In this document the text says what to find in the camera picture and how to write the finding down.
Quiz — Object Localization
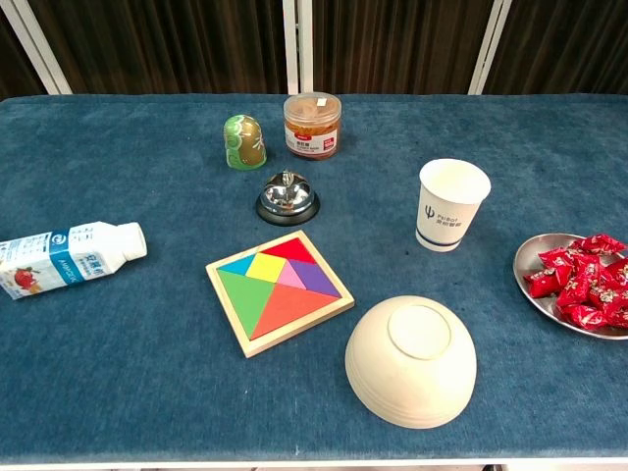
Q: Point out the white paper cup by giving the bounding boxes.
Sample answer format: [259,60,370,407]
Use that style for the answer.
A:
[415,157,493,253]

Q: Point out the red tangram triangle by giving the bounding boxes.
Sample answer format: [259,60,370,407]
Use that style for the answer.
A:
[259,237,318,266]

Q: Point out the purple tangram parallelogram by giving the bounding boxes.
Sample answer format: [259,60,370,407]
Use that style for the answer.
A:
[287,258,341,298]

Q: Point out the pink tangram triangle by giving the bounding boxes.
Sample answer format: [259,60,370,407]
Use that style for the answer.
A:
[276,258,306,290]

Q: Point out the yellow tangram square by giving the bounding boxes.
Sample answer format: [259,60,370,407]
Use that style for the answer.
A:
[244,252,288,285]

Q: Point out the orange tangram triangle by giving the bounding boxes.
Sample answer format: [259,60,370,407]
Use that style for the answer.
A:
[249,283,341,340]

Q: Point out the cyan tangram triangle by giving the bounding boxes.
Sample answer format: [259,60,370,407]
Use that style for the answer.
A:
[217,253,257,277]

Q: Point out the green tangram triangle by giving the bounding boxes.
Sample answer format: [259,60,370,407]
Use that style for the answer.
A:
[217,269,276,340]

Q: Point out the clear plastic jar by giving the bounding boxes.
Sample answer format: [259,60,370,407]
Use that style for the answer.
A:
[283,91,342,160]

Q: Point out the wooden tangram tray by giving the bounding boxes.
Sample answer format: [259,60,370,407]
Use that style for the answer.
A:
[205,229,356,359]

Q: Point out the green painted doll figurine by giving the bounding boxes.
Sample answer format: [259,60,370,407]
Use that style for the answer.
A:
[223,114,269,172]

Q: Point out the cream upturned bowl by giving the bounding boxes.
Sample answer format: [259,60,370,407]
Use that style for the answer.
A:
[344,293,478,431]

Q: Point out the dark brown curtain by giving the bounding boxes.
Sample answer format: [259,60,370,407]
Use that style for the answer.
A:
[312,0,497,95]
[26,0,288,95]
[483,0,628,97]
[0,9,50,99]

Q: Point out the round metal plate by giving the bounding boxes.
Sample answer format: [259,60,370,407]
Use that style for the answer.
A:
[512,233,628,340]

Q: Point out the blue table cloth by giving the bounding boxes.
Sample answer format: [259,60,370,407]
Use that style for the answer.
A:
[0,93,628,465]

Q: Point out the white milk bottle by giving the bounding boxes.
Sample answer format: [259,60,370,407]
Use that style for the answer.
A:
[0,220,148,301]

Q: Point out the white metal frame post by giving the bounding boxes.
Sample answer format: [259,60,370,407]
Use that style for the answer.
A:
[297,0,315,94]
[283,0,300,95]
[467,0,514,96]
[0,0,74,95]

